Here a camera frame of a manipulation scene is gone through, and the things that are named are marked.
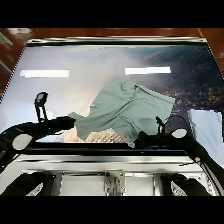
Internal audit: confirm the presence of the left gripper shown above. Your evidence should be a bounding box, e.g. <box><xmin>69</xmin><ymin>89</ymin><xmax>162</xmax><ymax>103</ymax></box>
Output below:
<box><xmin>48</xmin><ymin>115</ymin><xmax>77</xmax><ymax>133</ymax></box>

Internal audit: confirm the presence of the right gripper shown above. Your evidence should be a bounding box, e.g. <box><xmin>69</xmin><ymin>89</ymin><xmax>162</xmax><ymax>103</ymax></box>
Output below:
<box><xmin>134</xmin><ymin>130</ymin><xmax>158</xmax><ymax>150</ymax></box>

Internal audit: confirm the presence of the grey-green shirt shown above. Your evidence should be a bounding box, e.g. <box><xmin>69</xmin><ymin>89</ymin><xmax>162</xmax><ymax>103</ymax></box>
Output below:
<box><xmin>67</xmin><ymin>79</ymin><xmax>177</xmax><ymax>149</ymax></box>

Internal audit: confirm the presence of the white garment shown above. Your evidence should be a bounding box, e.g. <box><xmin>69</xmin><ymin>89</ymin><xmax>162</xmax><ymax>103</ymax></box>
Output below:
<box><xmin>187</xmin><ymin>108</ymin><xmax>224</xmax><ymax>168</ymax></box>

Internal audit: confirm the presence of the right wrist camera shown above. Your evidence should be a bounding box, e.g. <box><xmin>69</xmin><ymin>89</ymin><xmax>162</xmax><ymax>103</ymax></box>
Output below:
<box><xmin>154</xmin><ymin>116</ymin><xmax>167</xmax><ymax>137</ymax></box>

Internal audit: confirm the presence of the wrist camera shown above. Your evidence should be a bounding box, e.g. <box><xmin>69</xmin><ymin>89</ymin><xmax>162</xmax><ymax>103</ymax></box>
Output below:
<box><xmin>154</xmin><ymin>116</ymin><xmax>167</xmax><ymax>137</ymax></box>
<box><xmin>34</xmin><ymin>91</ymin><xmax>50</xmax><ymax>123</ymax></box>

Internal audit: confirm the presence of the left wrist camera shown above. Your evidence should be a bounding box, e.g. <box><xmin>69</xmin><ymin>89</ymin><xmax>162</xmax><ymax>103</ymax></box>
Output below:
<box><xmin>34</xmin><ymin>91</ymin><xmax>50</xmax><ymax>123</ymax></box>

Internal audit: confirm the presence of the black cable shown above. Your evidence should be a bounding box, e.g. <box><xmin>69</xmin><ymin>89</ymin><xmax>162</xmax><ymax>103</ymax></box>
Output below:
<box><xmin>165</xmin><ymin>114</ymin><xmax>194</xmax><ymax>134</ymax></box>

